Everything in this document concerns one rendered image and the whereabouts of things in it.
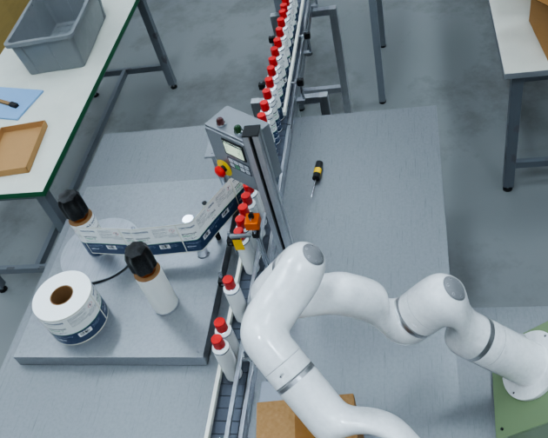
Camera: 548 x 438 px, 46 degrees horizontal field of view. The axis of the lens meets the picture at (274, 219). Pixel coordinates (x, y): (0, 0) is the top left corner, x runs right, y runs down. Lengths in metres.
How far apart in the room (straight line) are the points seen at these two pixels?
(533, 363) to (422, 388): 0.34
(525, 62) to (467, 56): 1.45
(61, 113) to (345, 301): 2.30
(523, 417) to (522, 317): 0.37
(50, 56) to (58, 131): 0.57
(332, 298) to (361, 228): 0.89
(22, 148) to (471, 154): 2.36
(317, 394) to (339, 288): 0.28
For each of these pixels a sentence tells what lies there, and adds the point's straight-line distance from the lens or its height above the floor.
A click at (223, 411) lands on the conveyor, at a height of 0.88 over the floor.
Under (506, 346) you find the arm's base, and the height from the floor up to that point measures 1.09.
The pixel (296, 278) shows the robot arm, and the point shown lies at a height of 1.53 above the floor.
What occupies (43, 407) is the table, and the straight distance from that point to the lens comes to 2.25.
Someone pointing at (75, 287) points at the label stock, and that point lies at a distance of 2.20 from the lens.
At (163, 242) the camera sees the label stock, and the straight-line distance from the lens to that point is 2.24.
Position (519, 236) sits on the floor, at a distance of 3.35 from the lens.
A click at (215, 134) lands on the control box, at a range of 1.80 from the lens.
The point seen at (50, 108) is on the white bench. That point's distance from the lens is 3.52.
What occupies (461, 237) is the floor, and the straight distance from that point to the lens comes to 3.33.
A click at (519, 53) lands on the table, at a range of 3.12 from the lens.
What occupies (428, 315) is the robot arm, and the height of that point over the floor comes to 1.25.
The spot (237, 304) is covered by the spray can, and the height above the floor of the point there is 0.99.
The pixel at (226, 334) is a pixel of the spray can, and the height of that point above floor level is 1.04.
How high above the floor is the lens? 2.55
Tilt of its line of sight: 46 degrees down
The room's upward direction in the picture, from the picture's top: 17 degrees counter-clockwise
